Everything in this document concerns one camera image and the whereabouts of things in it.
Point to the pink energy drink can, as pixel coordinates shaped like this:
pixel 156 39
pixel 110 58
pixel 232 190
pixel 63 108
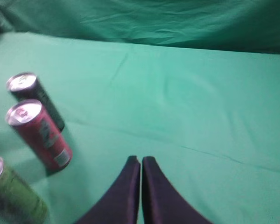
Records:
pixel 32 122

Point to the light green drink can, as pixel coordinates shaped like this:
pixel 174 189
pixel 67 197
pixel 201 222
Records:
pixel 19 204

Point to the black Monster energy can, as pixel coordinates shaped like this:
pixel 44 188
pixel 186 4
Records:
pixel 27 85

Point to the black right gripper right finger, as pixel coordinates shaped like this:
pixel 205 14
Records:
pixel 161 202

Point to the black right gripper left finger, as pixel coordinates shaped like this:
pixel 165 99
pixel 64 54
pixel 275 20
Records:
pixel 120 203

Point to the green cloth backdrop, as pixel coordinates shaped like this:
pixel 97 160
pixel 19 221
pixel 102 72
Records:
pixel 235 25

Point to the green table cloth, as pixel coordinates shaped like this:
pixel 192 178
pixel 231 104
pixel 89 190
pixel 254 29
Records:
pixel 210 118

